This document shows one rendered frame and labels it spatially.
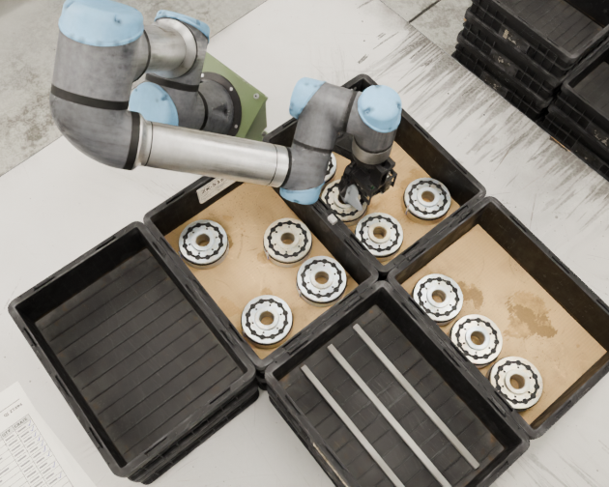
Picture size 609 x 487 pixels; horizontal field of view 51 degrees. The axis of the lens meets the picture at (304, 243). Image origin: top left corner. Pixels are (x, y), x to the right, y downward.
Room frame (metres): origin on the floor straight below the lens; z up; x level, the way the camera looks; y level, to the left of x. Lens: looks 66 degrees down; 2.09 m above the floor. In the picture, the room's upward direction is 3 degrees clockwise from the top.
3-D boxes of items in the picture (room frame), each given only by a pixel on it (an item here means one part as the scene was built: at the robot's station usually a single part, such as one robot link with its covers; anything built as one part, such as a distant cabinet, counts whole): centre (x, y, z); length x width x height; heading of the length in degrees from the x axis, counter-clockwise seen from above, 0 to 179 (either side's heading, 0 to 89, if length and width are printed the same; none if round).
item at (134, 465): (0.32, 0.31, 0.92); 0.40 x 0.30 x 0.02; 42
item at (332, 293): (0.48, -0.04, 0.86); 0.10 x 0.10 x 0.01
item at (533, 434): (0.42, -0.40, 0.92); 0.40 x 0.30 x 0.02; 42
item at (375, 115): (0.68, -0.11, 1.15); 0.09 x 0.08 x 0.11; 74
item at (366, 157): (0.68, -0.12, 1.07); 0.08 x 0.08 x 0.05
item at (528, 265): (0.42, -0.40, 0.87); 0.40 x 0.30 x 0.11; 42
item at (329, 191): (0.67, -0.08, 0.86); 0.10 x 0.10 x 0.01
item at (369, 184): (0.67, -0.12, 0.99); 0.09 x 0.08 x 0.12; 43
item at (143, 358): (0.32, 0.31, 0.87); 0.40 x 0.30 x 0.11; 42
